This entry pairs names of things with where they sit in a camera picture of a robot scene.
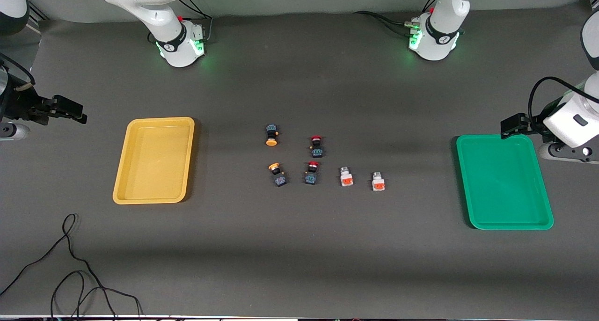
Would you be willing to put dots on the green plastic tray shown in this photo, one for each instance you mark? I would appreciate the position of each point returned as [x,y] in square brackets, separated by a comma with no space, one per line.
[503,180]

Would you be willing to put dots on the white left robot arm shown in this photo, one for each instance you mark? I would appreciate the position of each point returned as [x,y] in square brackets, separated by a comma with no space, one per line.
[442,28]

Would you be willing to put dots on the white orange connector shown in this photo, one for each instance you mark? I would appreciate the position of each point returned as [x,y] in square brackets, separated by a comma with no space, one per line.
[346,178]

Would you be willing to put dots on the red push button switch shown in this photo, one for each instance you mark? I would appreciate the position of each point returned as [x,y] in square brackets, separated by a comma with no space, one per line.
[317,150]
[311,177]

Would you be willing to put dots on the yellow plastic tray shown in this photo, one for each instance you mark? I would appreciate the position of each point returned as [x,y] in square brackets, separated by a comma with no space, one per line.
[154,162]

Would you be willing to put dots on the aluminium frame rail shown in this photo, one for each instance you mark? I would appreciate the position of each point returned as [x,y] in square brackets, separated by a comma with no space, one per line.
[37,14]
[590,2]

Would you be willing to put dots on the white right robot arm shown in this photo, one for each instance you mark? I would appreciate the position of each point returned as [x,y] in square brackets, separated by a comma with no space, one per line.
[159,12]

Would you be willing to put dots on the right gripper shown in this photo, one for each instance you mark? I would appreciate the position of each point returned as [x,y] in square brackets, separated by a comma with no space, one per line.
[21,106]

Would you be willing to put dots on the white orange green button switch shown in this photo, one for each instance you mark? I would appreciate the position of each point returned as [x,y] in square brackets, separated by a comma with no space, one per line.
[378,184]

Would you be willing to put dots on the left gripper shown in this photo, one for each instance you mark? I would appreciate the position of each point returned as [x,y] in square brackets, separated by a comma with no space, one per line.
[532,124]

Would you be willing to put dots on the yellow push button switch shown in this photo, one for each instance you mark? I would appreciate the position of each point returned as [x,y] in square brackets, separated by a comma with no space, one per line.
[271,134]
[280,178]

